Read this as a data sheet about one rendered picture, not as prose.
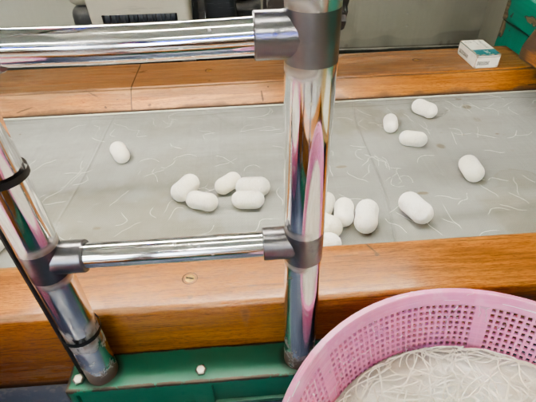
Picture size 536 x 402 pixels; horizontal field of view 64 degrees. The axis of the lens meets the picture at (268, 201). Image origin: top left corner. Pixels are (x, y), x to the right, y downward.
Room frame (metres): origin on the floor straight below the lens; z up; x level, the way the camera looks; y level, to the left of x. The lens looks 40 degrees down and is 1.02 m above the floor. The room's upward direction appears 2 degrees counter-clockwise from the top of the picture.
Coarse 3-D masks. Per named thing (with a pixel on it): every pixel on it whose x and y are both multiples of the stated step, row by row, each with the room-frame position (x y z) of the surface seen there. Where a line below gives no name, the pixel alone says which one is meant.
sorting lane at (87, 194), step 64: (64, 128) 0.50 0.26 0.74; (128, 128) 0.49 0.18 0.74; (192, 128) 0.49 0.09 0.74; (256, 128) 0.48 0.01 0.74; (448, 128) 0.47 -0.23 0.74; (512, 128) 0.46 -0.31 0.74; (64, 192) 0.36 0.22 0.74; (128, 192) 0.36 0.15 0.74; (384, 192) 0.35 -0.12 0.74; (448, 192) 0.34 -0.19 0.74; (512, 192) 0.34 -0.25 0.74; (0, 256) 0.27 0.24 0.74
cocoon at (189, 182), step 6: (192, 174) 0.36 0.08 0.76; (180, 180) 0.35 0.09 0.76; (186, 180) 0.35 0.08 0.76; (192, 180) 0.35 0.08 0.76; (198, 180) 0.36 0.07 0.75; (174, 186) 0.34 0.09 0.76; (180, 186) 0.34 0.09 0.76; (186, 186) 0.34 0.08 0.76; (192, 186) 0.35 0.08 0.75; (198, 186) 0.35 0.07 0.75; (174, 192) 0.34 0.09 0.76; (180, 192) 0.34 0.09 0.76; (186, 192) 0.34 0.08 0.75; (174, 198) 0.34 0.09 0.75; (180, 198) 0.33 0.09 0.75
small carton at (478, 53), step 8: (472, 40) 0.65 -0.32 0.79; (480, 40) 0.65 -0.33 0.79; (464, 48) 0.63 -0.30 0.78; (472, 48) 0.62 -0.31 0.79; (480, 48) 0.62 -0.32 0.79; (488, 48) 0.62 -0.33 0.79; (464, 56) 0.63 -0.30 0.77; (472, 56) 0.61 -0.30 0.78; (480, 56) 0.59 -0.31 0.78; (488, 56) 0.59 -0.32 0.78; (496, 56) 0.59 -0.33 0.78; (472, 64) 0.60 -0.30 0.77; (480, 64) 0.59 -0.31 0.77; (488, 64) 0.59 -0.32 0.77; (496, 64) 0.59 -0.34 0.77
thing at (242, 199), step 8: (240, 192) 0.33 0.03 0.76; (248, 192) 0.33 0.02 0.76; (256, 192) 0.33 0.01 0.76; (232, 200) 0.33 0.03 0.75; (240, 200) 0.32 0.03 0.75; (248, 200) 0.32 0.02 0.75; (256, 200) 0.32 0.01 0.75; (240, 208) 0.32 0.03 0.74; (248, 208) 0.32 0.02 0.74; (256, 208) 0.32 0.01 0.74
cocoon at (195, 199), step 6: (192, 192) 0.33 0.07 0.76; (198, 192) 0.33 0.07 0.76; (204, 192) 0.33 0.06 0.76; (186, 198) 0.33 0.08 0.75; (192, 198) 0.33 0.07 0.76; (198, 198) 0.32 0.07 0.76; (204, 198) 0.32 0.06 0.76; (210, 198) 0.32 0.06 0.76; (216, 198) 0.33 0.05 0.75; (192, 204) 0.32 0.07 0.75; (198, 204) 0.32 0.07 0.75; (204, 204) 0.32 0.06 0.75; (210, 204) 0.32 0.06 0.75; (216, 204) 0.32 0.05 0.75; (204, 210) 0.32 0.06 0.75; (210, 210) 0.32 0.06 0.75
